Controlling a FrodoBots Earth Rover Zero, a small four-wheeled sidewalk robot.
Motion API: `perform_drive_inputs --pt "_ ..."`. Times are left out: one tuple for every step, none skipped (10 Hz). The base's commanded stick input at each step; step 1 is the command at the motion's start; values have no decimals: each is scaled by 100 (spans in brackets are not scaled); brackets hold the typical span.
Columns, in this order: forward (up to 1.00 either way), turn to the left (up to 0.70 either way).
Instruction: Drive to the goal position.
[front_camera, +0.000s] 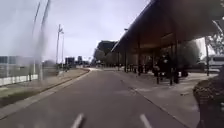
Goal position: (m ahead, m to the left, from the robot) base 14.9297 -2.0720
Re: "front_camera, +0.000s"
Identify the trees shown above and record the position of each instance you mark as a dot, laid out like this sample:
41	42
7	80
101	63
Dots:
105	50

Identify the reddish grey asphalt path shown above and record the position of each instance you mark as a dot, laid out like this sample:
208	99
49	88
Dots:
100	100

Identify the tall dark buildings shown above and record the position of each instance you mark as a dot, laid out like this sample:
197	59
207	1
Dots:
70	61

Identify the street light pole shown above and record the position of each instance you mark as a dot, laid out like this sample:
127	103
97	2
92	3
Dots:
57	50

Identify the pale paved sidewalk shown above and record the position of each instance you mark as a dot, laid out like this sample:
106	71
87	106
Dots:
166	95

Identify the grass verge strip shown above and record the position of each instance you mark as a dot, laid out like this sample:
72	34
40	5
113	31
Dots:
50	82

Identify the shelter with large roof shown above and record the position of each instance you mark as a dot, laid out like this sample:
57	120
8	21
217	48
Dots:
166	26

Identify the robot's own part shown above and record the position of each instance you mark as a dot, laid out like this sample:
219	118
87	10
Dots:
145	121
77	121

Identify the tall pole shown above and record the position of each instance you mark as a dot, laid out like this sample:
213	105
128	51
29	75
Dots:
42	36
33	36

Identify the thin pole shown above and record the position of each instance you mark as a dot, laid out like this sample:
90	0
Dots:
207	56

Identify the low white barrier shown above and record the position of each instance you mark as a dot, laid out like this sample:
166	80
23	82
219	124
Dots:
16	80

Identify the fence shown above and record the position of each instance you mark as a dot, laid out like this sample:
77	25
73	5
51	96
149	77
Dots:
13	66

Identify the pale concrete kerb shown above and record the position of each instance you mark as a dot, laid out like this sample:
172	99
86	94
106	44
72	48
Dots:
20	105

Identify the dark bush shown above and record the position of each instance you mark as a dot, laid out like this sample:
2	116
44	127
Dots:
210	100

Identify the white vehicle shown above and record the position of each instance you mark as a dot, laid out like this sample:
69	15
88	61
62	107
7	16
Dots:
216	62

